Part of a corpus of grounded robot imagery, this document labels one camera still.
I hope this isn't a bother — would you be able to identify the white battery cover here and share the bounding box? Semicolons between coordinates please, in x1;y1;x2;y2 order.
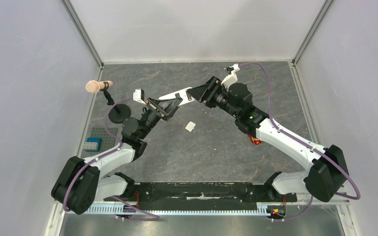
185;121;196;132

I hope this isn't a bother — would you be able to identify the white remote control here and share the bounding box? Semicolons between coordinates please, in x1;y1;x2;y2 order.
158;87;195;106

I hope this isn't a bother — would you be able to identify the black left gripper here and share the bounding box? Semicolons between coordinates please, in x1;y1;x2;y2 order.
138;96;184;140

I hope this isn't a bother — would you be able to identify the blue lego brick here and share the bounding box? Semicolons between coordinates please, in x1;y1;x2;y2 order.
82;137;102;152

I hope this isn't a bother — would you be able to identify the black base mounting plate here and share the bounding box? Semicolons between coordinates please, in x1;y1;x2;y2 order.
120;182;297;210

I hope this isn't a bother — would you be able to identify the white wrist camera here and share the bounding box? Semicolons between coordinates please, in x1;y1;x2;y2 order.
132;88;146;104
221;63;240;91

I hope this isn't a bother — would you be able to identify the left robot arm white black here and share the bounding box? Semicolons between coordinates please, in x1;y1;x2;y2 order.
51;98;183;215

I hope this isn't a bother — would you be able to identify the grey lego baseplate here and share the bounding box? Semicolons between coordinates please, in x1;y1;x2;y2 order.
87;127;116;151

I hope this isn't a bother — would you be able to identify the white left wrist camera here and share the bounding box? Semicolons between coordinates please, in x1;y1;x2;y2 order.
132;88;146;104

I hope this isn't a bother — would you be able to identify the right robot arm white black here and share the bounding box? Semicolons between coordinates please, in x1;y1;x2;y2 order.
187;77;348;202

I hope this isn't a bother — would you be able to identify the white cable duct strip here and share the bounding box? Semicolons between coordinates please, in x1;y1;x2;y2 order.
85;203;271;216

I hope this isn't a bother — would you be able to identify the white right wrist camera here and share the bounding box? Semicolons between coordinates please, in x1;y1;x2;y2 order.
221;63;240;91

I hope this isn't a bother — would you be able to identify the red owl number block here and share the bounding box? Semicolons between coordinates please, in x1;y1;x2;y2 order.
248;134;262;146

